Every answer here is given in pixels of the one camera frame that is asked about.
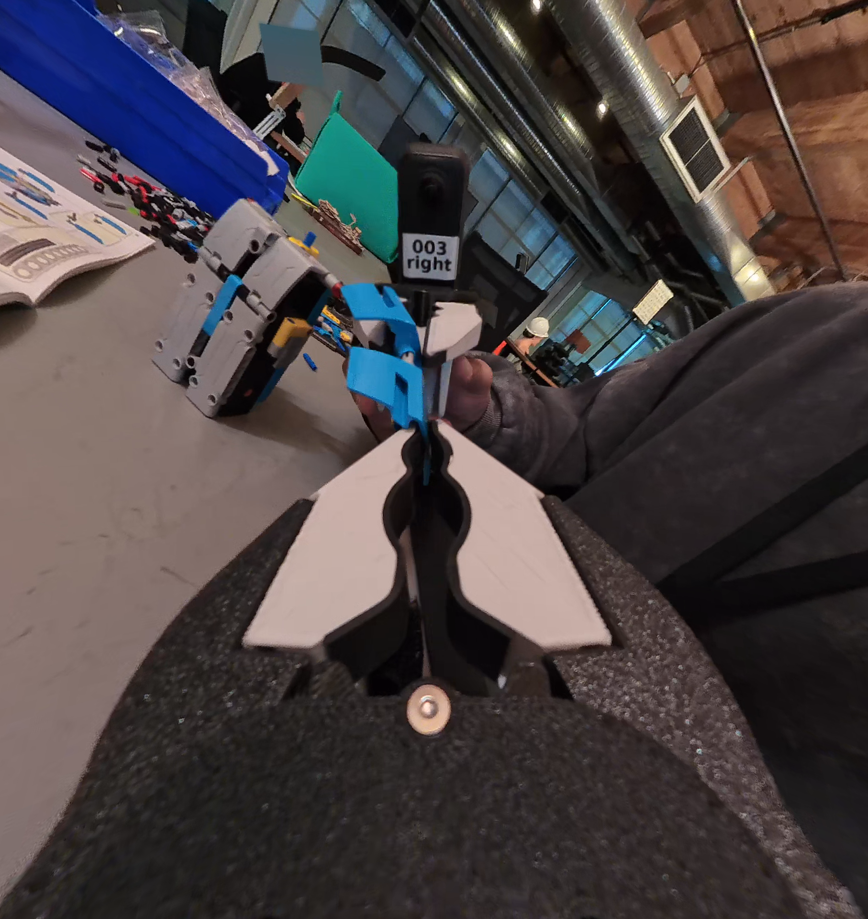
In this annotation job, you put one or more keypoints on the blue storage bin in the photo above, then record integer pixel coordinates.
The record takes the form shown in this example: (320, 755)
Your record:
(118, 93)

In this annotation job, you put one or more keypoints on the silver ventilation duct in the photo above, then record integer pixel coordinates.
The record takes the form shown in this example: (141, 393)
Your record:
(620, 72)

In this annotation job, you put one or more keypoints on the instruction booklet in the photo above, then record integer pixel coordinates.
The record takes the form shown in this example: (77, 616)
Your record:
(32, 244)

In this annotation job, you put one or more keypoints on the white sign board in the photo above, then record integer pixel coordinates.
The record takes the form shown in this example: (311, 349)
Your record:
(653, 301)

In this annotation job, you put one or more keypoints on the white vent grille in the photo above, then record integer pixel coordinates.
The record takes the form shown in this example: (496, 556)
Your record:
(696, 147)

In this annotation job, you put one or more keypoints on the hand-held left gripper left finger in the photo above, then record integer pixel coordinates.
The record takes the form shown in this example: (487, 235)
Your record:
(326, 567)

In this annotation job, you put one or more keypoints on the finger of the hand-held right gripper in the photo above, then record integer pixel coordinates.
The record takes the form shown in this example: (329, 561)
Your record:
(455, 327)
(371, 334)

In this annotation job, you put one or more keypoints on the bundle of metal pipes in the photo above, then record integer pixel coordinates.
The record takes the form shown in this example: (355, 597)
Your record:
(506, 108)

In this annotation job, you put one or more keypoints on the white hard hat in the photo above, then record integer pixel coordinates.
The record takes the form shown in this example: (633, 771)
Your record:
(539, 326)

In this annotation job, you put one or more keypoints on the wooden puzzle model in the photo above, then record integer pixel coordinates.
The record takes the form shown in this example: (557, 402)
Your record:
(337, 226)

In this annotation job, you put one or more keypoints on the person's right hand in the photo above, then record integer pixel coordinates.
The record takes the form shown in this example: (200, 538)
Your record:
(473, 395)

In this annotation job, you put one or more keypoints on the black monitor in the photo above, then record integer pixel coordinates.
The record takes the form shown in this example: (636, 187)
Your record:
(491, 280)

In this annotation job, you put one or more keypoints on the mannequin bust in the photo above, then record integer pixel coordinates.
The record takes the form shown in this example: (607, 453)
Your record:
(529, 344)

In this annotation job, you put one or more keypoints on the grey blue toy robot build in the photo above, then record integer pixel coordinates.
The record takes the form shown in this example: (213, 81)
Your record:
(247, 237)

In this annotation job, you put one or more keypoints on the thin black ceiling rod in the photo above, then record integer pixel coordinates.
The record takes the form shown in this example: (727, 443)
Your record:
(786, 129)

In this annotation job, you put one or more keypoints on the empty clear plastic bags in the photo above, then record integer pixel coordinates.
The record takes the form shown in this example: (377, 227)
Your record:
(190, 79)

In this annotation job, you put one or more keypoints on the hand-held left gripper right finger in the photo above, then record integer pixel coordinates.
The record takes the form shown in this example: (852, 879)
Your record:
(534, 567)

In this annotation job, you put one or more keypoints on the scattered black red pins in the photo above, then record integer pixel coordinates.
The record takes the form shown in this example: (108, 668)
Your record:
(154, 205)

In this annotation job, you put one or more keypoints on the plywood stand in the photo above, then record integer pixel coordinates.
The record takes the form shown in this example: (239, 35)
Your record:
(280, 118)

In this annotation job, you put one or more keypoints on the green plastic board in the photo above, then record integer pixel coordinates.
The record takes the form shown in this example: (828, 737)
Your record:
(348, 187)

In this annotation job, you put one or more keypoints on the blue curved panel piece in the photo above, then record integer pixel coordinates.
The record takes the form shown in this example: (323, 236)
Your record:
(376, 373)
(369, 301)

